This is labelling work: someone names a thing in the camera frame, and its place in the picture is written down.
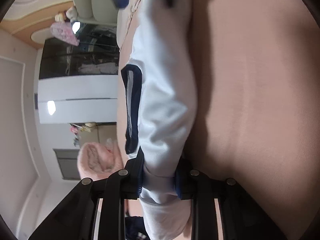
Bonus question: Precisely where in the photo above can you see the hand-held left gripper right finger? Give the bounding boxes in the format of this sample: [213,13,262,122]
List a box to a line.
[174,158,287,240]

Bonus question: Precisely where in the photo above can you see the pink pillow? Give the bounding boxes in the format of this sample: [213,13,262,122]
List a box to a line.
[117,0,140,53]

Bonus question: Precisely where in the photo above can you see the grey door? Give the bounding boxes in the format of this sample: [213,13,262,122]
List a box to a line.
[53,149,83,180]

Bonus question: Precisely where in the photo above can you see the navy blue pants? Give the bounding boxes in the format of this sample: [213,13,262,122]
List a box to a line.
[124,216,150,240]

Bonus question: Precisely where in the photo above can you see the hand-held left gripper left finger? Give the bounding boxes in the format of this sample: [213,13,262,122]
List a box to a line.
[28,158,145,240]

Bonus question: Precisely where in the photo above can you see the grey padded headboard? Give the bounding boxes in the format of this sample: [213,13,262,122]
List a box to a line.
[70,0,120,24]

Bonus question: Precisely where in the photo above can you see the rolled pink quilt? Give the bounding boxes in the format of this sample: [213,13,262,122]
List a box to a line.
[77,141,124,180]

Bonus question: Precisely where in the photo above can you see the white shirt with navy trim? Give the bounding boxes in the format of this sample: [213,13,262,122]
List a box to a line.
[121,0,198,240]

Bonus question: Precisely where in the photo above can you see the white and black glass wardrobe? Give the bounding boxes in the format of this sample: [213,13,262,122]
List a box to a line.
[37,22,120,125]

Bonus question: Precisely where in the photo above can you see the pink bed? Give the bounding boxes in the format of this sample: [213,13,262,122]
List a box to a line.
[116,0,320,240]

